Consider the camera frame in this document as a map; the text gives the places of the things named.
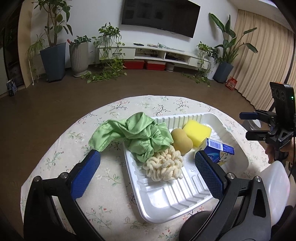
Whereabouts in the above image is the blue tissue pack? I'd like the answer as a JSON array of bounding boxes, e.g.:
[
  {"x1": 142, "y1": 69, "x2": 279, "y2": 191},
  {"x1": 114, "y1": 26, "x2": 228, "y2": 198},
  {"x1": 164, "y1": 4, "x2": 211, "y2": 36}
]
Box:
[{"x1": 194, "y1": 138, "x2": 235, "y2": 166}]

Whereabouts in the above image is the yellow rectangular sponge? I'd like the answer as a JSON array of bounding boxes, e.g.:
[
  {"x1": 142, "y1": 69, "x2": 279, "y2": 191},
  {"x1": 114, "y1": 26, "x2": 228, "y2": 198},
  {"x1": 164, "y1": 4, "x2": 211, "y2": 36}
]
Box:
[{"x1": 183, "y1": 120, "x2": 212, "y2": 147}]

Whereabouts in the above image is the tan peanut-shaped sponge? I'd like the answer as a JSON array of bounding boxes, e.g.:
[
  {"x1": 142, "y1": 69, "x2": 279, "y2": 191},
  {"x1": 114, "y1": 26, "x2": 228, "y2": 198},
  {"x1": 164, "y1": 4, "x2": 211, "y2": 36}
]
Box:
[{"x1": 171, "y1": 128, "x2": 193, "y2": 155}]

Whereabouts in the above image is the cream chenille mop pad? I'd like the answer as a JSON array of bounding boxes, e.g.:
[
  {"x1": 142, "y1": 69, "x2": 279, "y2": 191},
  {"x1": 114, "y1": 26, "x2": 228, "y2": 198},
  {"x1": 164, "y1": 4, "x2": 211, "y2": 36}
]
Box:
[{"x1": 142, "y1": 145, "x2": 184, "y2": 182}]

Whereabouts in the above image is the green cloth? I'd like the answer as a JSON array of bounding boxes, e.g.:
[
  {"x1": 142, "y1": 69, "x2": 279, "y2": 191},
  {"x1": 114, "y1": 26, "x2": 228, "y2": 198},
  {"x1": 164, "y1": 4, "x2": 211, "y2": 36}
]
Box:
[{"x1": 89, "y1": 112, "x2": 174, "y2": 163}]

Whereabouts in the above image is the person's right hand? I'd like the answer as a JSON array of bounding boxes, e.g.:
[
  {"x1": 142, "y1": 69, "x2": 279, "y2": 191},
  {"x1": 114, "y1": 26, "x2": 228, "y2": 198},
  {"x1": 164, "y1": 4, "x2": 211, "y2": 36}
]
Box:
[{"x1": 265, "y1": 145, "x2": 289, "y2": 164}]

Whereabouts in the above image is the red box by curtain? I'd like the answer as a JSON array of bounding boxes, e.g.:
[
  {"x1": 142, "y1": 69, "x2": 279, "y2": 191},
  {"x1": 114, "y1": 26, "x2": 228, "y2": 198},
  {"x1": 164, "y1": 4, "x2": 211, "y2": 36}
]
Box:
[{"x1": 225, "y1": 77, "x2": 237, "y2": 90}]

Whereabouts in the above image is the floral tablecloth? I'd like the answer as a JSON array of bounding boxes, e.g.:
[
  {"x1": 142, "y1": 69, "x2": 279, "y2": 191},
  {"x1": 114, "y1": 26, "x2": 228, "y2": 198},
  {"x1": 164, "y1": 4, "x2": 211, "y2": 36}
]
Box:
[{"x1": 20, "y1": 95, "x2": 268, "y2": 240}]

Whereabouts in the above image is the beige curtain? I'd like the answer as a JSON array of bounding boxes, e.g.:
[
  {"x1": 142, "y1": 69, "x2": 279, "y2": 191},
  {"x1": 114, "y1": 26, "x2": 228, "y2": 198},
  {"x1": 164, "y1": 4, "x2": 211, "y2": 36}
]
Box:
[{"x1": 231, "y1": 10, "x2": 294, "y2": 110}]

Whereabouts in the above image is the translucent plastic storage box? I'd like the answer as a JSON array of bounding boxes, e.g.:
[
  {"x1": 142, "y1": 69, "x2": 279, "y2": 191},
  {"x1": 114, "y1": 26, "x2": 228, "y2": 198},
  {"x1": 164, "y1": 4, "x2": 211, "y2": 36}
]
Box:
[{"x1": 259, "y1": 161, "x2": 290, "y2": 226}]

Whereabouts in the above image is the black cylindrical container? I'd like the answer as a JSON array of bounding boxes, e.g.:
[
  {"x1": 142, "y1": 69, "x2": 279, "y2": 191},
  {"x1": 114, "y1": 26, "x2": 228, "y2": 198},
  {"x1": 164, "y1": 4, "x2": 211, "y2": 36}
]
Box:
[{"x1": 179, "y1": 211, "x2": 212, "y2": 241}]

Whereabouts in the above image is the white plastic tray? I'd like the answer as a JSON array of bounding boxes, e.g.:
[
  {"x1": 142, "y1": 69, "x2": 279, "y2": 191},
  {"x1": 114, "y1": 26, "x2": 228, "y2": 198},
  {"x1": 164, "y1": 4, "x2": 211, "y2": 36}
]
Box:
[{"x1": 123, "y1": 113, "x2": 249, "y2": 223}]

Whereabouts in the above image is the right large leafy plant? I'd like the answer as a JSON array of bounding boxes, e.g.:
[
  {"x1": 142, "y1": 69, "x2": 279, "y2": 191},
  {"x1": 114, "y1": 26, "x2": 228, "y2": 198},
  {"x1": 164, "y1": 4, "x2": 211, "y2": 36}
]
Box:
[{"x1": 209, "y1": 13, "x2": 258, "y2": 83}]

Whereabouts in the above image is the small plant by console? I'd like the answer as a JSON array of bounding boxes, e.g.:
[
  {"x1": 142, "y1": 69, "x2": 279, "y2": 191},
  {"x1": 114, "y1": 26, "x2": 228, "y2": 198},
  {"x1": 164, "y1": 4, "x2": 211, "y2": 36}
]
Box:
[{"x1": 181, "y1": 41, "x2": 219, "y2": 87}]

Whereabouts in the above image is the red storage box right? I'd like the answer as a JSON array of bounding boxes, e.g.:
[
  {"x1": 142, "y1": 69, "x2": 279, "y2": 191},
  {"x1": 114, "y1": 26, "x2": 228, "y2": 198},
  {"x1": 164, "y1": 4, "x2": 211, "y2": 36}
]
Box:
[{"x1": 145, "y1": 60, "x2": 166, "y2": 71}]

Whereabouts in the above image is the red storage box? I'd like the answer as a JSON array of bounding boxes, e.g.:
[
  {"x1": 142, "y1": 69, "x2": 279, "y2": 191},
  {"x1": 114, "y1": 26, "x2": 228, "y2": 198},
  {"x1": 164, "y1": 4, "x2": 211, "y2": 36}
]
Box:
[
  {"x1": 145, "y1": 60, "x2": 166, "y2": 71},
  {"x1": 123, "y1": 60, "x2": 144, "y2": 69}
]

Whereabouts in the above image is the red storage box left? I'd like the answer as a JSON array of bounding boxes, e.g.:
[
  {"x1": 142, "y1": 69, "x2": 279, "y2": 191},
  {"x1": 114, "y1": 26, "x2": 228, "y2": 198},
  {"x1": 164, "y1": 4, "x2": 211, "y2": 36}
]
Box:
[{"x1": 123, "y1": 60, "x2": 144, "y2": 69}]

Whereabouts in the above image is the dark blue planter tree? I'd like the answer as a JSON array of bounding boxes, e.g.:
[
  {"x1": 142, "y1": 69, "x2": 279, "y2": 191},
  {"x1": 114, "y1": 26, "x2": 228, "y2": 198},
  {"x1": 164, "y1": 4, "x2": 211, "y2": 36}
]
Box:
[{"x1": 27, "y1": 0, "x2": 73, "y2": 83}]

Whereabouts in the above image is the white ribbed planter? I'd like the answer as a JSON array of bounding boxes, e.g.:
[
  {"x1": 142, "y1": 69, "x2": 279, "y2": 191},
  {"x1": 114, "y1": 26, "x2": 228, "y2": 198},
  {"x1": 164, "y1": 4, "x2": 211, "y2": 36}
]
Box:
[{"x1": 67, "y1": 35, "x2": 91, "y2": 77}]

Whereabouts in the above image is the white tv console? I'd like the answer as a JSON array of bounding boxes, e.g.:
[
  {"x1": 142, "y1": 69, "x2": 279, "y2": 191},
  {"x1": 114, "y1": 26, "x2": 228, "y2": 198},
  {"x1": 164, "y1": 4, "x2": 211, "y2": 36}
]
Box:
[{"x1": 99, "y1": 44, "x2": 210, "y2": 70}]

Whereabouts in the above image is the trailing green pothos plant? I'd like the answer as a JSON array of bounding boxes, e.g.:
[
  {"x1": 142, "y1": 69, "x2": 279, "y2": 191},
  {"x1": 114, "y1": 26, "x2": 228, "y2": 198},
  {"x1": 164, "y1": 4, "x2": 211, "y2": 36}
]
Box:
[{"x1": 81, "y1": 23, "x2": 125, "y2": 83}]

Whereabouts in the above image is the wall-mounted black television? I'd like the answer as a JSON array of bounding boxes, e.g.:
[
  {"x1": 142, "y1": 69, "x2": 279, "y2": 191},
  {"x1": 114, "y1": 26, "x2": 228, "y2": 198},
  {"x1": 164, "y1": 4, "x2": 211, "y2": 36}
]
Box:
[{"x1": 121, "y1": 0, "x2": 201, "y2": 38}]

